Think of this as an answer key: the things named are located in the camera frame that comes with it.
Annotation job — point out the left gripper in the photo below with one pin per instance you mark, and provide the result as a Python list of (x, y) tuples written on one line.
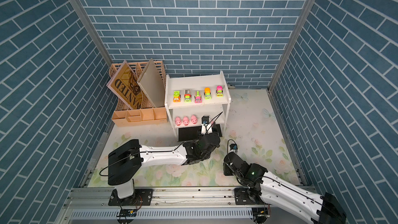
[(216, 135)]

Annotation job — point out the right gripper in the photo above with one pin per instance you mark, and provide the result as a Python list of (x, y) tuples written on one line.
[(225, 168)]

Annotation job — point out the pink pig toy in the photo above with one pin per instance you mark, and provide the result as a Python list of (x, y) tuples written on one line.
[(178, 121), (185, 121), (194, 119)]

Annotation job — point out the green striped toy car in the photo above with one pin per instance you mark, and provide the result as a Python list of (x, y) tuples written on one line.
[(198, 97)]

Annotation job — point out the orange green toy car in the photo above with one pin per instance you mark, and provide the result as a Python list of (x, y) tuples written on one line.
[(207, 93)]

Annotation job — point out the pink green toy truck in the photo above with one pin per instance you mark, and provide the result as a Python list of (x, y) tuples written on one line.
[(176, 96)]

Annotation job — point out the pink green toy car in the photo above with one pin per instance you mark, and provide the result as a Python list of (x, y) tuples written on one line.
[(219, 91)]

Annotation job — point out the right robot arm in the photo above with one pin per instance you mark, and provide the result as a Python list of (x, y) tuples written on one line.
[(261, 186)]

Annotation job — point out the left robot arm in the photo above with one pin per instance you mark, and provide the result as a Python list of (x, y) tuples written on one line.
[(125, 161)]

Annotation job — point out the floral table mat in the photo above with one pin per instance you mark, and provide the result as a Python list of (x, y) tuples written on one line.
[(251, 124)]

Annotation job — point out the white three-tier shelf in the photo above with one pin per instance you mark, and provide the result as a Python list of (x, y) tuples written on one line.
[(217, 107)]

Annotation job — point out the beige board book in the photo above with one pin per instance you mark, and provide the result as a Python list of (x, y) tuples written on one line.
[(151, 84)]

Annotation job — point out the peach desk file organizer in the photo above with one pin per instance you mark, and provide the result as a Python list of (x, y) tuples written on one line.
[(125, 117)]

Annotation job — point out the wanted poster book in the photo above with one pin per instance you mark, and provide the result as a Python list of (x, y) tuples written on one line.
[(124, 85)]

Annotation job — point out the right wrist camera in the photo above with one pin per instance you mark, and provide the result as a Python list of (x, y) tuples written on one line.
[(233, 147)]

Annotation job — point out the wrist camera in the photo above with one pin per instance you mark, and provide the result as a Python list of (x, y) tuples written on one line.
[(206, 125), (233, 147)]

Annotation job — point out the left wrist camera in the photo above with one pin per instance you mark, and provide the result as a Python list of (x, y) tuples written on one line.
[(206, 125)]

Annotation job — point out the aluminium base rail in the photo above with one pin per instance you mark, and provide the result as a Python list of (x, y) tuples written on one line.
[(158, 197)]

